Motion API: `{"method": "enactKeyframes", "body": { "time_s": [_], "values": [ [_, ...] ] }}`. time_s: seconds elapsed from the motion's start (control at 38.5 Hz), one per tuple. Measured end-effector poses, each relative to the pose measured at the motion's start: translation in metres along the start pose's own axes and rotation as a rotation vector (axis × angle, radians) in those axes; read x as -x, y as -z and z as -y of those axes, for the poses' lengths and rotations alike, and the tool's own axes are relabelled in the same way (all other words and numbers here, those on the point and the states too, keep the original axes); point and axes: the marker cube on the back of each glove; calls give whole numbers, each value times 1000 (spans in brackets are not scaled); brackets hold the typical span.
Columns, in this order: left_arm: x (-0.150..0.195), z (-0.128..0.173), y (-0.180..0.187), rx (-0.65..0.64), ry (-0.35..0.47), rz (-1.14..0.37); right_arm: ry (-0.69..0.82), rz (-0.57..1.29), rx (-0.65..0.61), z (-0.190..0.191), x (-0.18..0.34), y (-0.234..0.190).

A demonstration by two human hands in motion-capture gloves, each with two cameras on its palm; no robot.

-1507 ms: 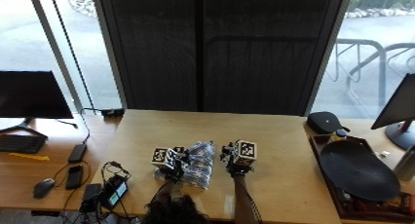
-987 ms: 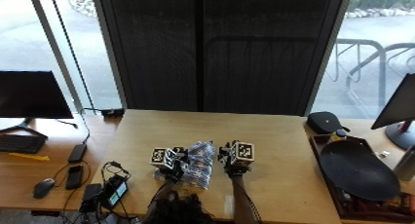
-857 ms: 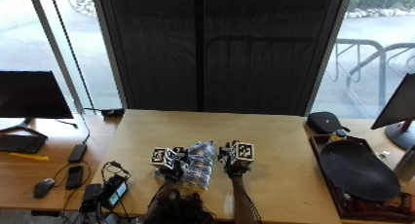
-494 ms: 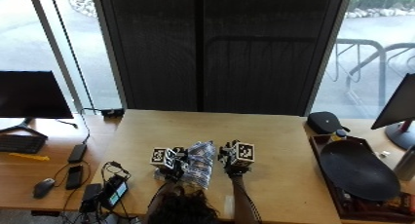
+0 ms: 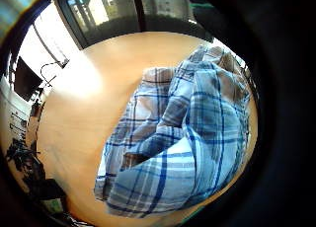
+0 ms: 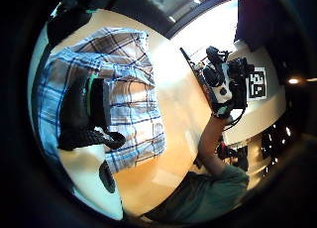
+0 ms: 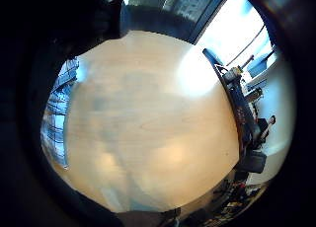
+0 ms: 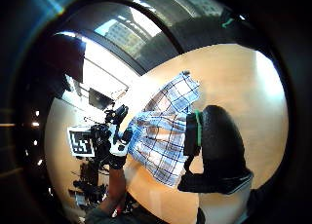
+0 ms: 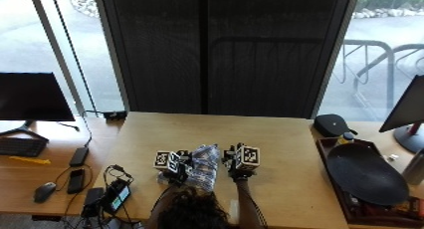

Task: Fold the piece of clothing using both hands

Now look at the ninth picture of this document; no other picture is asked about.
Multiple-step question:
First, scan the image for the person's left hand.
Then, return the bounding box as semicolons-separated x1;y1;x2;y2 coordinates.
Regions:
167;150;194;185

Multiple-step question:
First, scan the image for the person's right hand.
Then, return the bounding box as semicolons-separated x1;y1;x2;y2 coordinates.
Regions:
220;142;257;181

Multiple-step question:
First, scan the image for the white marker cube left glove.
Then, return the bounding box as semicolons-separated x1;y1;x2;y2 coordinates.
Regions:
152;150;183;173

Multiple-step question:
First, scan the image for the white marker cube glove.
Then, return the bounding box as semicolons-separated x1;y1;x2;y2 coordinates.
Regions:
232;144;261;172
152;150;183;173

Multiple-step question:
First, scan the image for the white marker cube right glove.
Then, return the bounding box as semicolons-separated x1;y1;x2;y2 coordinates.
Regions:
232;144;261;172

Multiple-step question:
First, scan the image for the person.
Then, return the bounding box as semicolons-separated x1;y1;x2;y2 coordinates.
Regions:
145;176;268;229

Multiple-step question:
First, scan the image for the smartphone with lit screen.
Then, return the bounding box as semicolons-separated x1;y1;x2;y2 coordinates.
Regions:
102;178;133;215

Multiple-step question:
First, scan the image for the black power adapter brick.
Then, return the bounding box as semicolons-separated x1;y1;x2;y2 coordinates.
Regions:
67;146;90;167

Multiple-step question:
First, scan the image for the black small device box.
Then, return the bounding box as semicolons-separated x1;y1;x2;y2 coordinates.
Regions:
79;187;106;219

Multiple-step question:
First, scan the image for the black zip case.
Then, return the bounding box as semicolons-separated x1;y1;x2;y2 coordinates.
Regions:
312;114;359;138

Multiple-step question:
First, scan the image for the black smartphone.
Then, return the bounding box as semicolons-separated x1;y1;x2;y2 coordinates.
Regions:
66;168;86;195

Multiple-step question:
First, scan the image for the small bottle yellow label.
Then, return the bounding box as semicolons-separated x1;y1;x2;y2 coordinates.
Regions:
337;131;356;146

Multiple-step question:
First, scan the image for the black oval plate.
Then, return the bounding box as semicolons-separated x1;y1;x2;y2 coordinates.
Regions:
325;142;410;207

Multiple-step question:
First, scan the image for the dark window blind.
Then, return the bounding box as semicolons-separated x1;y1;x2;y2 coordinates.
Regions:
93;0;360;119

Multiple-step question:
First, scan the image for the black computer mouse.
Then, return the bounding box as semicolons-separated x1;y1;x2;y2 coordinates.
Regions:
33;181;58;204

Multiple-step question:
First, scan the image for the yellow flat tool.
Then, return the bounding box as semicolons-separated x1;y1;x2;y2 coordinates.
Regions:
8;155;53;166

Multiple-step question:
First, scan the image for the dark wooden tray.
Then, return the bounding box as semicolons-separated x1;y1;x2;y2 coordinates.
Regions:
315;136;424;229

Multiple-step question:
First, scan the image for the black keyboard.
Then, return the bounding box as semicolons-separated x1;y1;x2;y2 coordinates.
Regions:
0;136;49;158

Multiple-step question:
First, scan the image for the black computer monitor thin stand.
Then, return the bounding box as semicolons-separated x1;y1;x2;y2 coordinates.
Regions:
0;72;77;143

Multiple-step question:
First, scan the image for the metal bicycle rack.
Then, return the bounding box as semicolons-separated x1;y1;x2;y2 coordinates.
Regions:
335;39;424;120

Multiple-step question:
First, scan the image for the grey metal bottle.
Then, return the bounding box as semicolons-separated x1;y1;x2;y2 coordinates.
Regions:
400;148;424;186

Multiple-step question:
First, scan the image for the computer monitor round base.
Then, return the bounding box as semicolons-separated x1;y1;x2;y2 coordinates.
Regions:
377;74;424;154

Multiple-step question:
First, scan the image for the black cable clamp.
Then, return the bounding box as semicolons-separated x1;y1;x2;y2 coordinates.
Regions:
102;111;129;121

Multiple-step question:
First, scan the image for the black cable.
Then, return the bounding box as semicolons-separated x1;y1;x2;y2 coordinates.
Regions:
79;110;107;148

